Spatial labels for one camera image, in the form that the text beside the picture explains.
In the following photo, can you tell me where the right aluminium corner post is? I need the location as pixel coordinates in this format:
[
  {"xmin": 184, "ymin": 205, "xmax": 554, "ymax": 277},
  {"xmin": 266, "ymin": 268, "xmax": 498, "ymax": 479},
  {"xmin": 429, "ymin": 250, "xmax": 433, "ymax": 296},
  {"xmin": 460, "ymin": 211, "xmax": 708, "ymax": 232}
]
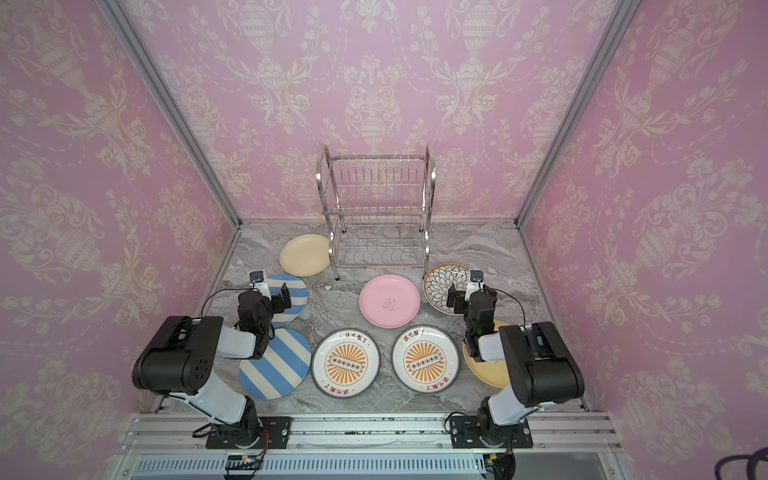
[{"xmin": 516, "ymin": 0, "xmax": 641, "ymax": 231}]

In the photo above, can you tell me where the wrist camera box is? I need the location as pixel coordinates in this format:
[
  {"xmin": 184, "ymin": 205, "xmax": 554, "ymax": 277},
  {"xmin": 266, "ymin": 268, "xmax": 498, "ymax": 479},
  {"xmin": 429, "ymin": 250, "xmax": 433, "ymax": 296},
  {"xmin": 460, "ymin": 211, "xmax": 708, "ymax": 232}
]
[
  {"xmin": 249, "ymin": 270, "xmax": 271, "ymax": 299},
  {"xmin": 465, "ymin": 270, "xmax": 484, "ymax": 301}
]

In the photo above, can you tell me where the blue striped plate front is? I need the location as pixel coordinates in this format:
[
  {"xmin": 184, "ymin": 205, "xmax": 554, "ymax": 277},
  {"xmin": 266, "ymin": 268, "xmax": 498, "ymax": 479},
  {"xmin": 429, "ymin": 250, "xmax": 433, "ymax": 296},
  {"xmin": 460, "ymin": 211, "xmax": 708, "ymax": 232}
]
[{"xmin": 239, "ymin": 328, "xmax": 312, "ymax": 400}]

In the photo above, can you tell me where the black object bottom right corner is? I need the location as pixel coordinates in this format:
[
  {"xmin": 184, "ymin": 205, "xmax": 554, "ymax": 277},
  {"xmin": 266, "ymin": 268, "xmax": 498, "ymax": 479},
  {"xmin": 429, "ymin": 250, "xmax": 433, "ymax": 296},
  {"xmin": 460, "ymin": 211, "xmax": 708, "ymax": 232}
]
[{"xmin": 714, "ymin": 447, "xmax": 768, "ymax": 480}]

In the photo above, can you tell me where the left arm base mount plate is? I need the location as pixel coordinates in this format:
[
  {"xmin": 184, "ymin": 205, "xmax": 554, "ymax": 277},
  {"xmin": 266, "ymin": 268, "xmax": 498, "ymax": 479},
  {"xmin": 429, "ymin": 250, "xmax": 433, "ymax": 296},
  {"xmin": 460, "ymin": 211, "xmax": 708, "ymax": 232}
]
[{"xmin": 205, "ymin": 416, "xmax": 292, "ymax": 450}]

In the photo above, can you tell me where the blue striped plate rear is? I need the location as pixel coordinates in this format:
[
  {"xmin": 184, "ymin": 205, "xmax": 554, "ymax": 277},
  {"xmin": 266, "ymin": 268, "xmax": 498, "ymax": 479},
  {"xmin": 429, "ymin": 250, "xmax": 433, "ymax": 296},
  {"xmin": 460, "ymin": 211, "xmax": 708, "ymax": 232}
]
[{"xmin": 264, "ymin": 274, "xmax": 309, "ymax": 328}]

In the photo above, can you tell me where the pink bear plate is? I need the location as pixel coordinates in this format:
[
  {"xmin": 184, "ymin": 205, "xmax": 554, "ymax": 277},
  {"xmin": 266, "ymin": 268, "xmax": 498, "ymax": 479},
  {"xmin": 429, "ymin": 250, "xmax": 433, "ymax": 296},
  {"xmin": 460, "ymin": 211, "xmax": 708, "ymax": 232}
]
[{"xmin": 359, "ymin": 274, "xmax": 421, "ymax": 329}]

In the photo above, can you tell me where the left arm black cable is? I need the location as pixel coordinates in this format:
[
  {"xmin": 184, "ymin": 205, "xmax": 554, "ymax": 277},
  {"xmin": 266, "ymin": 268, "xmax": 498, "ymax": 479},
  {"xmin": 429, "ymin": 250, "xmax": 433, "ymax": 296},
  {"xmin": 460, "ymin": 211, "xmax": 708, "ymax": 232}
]
[{"xmin": 199, "ymin": 287, "xmax": 251, "ymax": 318}]

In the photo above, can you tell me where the aluminium corner post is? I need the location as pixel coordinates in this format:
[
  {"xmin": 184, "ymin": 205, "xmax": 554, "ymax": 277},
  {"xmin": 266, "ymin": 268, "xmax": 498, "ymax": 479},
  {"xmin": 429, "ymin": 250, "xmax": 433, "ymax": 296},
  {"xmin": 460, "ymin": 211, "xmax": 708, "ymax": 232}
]
[
  {"xmin": 516, "ymin": 0, "xmax": 641, "ymax": 231},
  {"xmin": 96, "ymin": 0, "xmax": 242, "ymax": 230}
]

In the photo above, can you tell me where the chrome wire dish rack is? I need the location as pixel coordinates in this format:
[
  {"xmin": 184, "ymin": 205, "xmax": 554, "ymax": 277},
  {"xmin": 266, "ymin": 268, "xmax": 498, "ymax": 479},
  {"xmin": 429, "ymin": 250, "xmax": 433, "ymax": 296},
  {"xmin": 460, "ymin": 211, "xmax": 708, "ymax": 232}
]
[{"xmin": 315, "ymin": 145, "xmax": 437, "ymax": 278}]

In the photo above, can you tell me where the sunburst pattern plate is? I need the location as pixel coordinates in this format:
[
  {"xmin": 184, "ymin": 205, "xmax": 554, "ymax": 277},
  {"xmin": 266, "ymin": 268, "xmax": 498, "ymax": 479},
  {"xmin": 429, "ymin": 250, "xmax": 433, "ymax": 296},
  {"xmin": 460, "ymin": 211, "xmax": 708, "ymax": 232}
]
[
  {"xmin": 391, "ymin": 325, "xmax": 460, "ymax": 394},
  {"xmin": 310, "ymin": 329, "xmax": 381, "ymax": 399}
]

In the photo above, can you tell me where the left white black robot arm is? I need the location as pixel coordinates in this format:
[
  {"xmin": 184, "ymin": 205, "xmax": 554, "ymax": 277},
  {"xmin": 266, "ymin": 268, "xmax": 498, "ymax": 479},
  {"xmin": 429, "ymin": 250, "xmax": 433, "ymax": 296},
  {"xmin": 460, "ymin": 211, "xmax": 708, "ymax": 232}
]
[{"xmin": 132, "ymin": 282, "xmax": 292, "ymax": 450}]

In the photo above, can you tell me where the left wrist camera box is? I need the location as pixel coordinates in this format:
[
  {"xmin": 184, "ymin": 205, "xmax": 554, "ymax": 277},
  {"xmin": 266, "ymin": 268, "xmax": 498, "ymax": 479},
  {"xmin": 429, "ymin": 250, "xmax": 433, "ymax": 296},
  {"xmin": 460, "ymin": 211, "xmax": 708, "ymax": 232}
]
[{"xmin": 249, "ymin": 270, "xmax": 271, "ymax": 299}]

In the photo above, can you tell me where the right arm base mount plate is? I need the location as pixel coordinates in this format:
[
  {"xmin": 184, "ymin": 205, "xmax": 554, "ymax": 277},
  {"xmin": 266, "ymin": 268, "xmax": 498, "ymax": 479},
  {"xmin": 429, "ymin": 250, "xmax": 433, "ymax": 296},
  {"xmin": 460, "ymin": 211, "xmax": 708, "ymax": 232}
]
[{"xmin": 446, "ymin": 415, "xmax": 534, "ymax": 450}]

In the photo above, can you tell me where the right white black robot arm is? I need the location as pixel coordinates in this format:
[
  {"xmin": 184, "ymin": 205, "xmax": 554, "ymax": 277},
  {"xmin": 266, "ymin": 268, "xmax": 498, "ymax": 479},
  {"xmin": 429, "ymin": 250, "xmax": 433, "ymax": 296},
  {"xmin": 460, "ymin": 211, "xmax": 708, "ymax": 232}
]
[{"xmin": 446, "ymin": 283, "xmax": 585, "ymax": 447}]

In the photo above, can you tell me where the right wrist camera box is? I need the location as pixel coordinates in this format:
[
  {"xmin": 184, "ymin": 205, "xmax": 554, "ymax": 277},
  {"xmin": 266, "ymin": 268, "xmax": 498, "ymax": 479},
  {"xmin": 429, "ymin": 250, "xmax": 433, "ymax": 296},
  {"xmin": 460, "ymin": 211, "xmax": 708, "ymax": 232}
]
[{"xmin": 465, "ymin": 270, "xmax": 484, "ymax": 301}]

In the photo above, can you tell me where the petal pattern plate orange rim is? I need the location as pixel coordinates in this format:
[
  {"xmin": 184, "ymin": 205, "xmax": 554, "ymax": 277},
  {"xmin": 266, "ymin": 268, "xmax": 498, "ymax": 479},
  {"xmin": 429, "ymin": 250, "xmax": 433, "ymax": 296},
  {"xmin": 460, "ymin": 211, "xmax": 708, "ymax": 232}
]
[{"xmin": 423, "ymin": 263, "xmax": 470, "ymax": 315}]

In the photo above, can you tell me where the cream plate back left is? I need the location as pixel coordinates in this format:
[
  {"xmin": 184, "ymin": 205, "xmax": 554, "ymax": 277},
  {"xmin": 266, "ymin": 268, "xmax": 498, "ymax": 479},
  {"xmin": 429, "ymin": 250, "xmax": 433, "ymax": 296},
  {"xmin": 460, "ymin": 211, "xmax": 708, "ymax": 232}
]
[{"xmin": 279, "ymin": 234, "xmax": 330, "ymax": 278}]

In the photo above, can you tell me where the blue striped plate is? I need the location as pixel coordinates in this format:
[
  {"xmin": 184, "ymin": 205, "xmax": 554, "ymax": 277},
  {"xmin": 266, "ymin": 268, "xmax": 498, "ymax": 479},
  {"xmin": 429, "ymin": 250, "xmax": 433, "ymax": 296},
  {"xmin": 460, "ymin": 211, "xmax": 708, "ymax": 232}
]
[
  {"xmin": 239, "ymin": 328, "xmax": 312, "ymax": 400},
  {"xmin": 264, "ymin": 274, "xmax": 309, "ymax": 328}
]

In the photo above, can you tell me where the yellow plate right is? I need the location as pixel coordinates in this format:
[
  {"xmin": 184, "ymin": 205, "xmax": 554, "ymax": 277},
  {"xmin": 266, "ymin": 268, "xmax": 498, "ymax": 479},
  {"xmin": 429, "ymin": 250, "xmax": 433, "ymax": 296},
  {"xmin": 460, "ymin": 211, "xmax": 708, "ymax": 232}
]
[{"xmin": 462, "ymin": 339, "xmax": 510, "ymax": 389}]

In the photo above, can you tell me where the left aluminium corner post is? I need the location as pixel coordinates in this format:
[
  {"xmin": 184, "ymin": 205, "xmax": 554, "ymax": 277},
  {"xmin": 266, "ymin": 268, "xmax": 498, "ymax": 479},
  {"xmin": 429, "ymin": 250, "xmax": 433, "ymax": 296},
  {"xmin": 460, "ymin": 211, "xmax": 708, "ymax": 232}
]
[{"xmin": 96, "ymin": 0, "xmax": 242, "ymax": 230}]

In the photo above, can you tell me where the aluminium front rail frame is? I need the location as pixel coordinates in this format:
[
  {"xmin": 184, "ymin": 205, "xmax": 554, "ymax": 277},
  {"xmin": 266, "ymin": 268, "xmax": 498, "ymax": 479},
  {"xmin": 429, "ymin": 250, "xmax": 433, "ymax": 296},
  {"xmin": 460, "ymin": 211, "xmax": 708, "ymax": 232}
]
[{"xmin": 106, "ymin": 412, "xmax": 632, "ymax": 479}]

